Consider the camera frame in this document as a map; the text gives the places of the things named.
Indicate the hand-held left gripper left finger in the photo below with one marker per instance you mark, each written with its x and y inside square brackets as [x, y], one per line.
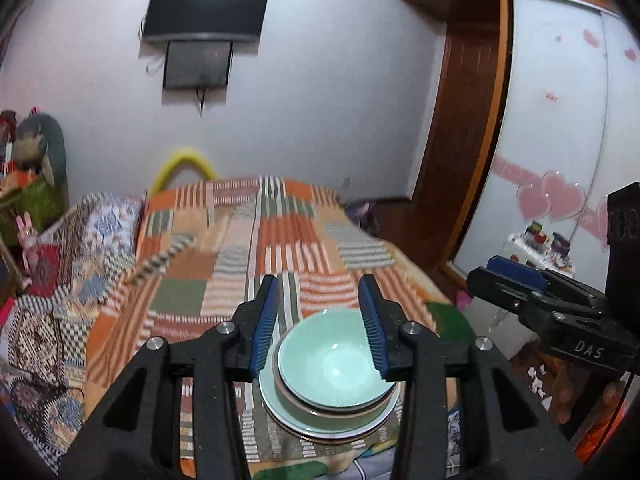
[264, 330]

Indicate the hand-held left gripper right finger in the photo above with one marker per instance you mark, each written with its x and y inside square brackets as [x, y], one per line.
[374, 330]

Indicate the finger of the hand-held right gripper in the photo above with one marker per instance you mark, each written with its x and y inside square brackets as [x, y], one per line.
[495, 290]
[515, 272]

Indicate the green bowl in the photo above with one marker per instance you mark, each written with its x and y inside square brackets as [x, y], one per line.
[330, 360]

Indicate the green plate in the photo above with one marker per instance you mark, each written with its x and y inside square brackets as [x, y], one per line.
[280, 405]

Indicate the pink bowl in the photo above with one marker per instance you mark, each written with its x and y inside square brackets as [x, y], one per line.
[350, 414]

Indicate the white plate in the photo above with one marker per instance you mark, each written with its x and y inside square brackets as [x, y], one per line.
[330, 440]

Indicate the person's right forearm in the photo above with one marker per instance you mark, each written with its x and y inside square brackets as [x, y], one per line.
[607, 420]

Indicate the white suitcase with stickers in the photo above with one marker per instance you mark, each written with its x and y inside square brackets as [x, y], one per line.
[520, 251]

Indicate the green cloth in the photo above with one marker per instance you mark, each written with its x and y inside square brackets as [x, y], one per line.
[450, 322]

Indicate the orange striped patchwork blanket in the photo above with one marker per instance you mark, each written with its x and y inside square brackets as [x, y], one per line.
[225, 270]

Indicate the purple bag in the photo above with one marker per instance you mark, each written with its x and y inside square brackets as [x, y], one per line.
[360, 215]

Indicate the brown wooden door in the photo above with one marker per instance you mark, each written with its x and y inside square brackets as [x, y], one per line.
[460, 150]

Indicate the wooden wardrobe with white doors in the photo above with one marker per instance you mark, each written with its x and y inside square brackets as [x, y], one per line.
[550, 110]

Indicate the yellow foam tube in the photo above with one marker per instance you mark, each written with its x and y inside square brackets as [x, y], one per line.
[182, 156]

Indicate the checkered patterned blanket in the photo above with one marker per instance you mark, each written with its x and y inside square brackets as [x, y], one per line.
[60, 340]

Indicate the pink rabbit figure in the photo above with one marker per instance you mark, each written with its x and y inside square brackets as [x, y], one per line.
[26, 237]

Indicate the green bag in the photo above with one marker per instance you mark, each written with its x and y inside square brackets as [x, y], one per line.
[32, 205]

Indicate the grey plush toy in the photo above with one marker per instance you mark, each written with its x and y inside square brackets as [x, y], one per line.
[42, 145]

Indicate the small black wall monitor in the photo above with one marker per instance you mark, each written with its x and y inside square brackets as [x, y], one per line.
[197, 64]

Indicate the black wall television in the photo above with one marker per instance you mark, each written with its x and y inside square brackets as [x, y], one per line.
[205, 7]

